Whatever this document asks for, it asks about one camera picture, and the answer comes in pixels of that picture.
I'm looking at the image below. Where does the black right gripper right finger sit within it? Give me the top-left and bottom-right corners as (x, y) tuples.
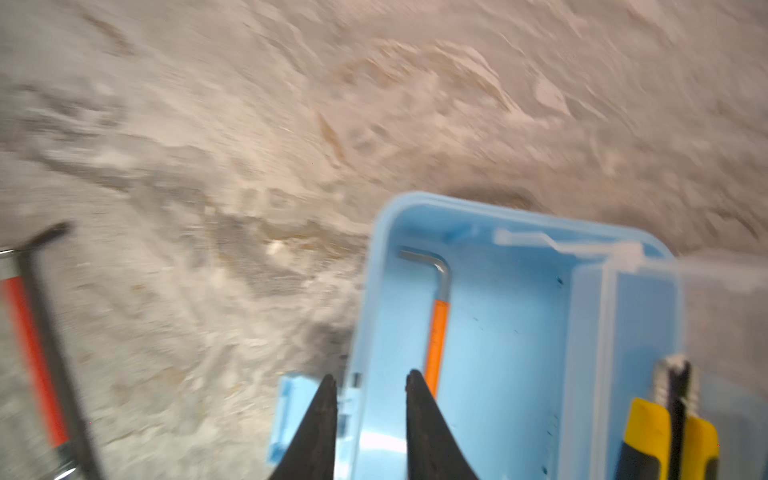
(405, 370), (478, 480)

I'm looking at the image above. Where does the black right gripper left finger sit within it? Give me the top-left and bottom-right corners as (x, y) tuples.
(268, 374), (338, 479)

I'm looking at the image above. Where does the orange pencil tool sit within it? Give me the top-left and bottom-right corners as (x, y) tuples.
(399, 248), (452, 398)

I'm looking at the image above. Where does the blue plastic tool box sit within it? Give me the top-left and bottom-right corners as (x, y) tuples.
(265, 191), (768, 480)

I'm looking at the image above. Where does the yellow black utility knife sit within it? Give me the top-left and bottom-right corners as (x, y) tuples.
(614, 354), (720, 480)

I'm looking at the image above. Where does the red handled tool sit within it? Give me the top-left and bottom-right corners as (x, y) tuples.
(1, 221), (105, 479)

